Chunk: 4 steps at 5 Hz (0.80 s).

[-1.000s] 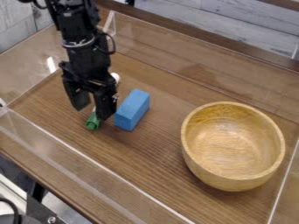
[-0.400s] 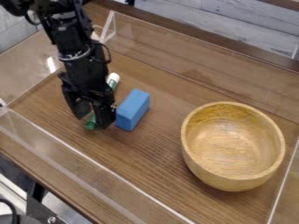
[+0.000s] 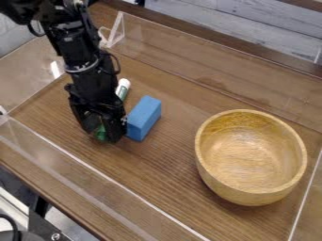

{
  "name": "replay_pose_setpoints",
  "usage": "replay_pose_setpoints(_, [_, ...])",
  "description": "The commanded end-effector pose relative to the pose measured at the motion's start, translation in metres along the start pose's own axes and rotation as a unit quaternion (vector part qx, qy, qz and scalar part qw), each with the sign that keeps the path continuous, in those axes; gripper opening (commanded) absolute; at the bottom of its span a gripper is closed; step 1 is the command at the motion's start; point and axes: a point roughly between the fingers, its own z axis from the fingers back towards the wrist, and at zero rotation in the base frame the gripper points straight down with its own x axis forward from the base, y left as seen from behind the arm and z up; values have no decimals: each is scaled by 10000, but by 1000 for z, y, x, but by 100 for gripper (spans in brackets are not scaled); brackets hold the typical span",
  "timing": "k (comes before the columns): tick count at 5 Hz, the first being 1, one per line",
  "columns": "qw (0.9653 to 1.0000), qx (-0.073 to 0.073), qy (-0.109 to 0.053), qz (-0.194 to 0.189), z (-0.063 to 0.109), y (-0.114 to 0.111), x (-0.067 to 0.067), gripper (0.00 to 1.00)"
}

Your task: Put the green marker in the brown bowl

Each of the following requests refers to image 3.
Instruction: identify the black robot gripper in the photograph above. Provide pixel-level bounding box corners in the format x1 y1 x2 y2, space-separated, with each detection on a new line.
65 64 126 143

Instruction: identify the green dry erase marker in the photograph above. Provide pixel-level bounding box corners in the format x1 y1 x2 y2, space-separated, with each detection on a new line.
97 78 131 141

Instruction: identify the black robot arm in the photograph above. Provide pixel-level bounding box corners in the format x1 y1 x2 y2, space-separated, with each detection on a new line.
0 0 126 143

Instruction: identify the brown wooden bowl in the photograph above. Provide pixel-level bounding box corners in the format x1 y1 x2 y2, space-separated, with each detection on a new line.
196 109 309 206

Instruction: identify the blue foam block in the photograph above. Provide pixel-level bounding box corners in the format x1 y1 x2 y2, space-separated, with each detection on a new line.
127 96 162 141

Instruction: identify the clear acrylic tray wall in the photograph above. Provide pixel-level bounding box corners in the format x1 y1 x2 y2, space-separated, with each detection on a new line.
0 4 322 241

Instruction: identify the black metal table bracket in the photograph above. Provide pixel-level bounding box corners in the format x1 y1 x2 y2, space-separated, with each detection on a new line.
29 195 74 241

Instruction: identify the black cable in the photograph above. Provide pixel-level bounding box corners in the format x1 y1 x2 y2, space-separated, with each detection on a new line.
0 215 22 241

